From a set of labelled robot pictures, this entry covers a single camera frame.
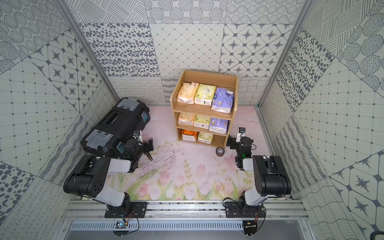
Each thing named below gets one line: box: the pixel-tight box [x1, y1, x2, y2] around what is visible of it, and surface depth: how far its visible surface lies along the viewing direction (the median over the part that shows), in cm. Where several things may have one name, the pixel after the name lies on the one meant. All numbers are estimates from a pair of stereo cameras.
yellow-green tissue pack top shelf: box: [194, 83, 216, 107], surface depth 77 cm
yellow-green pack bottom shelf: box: [198, 132, 214, 145], surface depth 97 cm
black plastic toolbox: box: [80, 97, 151, 158], surface depth 88 cm
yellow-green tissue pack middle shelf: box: [193, 114, 211, 130], surface depth 85 cm
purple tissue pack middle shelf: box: [209, 117, 230, 135], surface depth 83 cm
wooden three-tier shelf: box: [170, 69, 239, 148], surface depth 81 cm
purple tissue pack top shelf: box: [211, 87, 235, 114], surface depth 75 cm
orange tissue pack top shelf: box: [177, 81, 200, 104], surface depth 78 cm
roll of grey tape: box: [215, 147, 225, 157], surface depth 96 cm
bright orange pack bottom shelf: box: [181, 129, 198, 142], surface depth 97 cm
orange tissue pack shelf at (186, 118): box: [178, 112, 196, 126], surface depth 88 cm
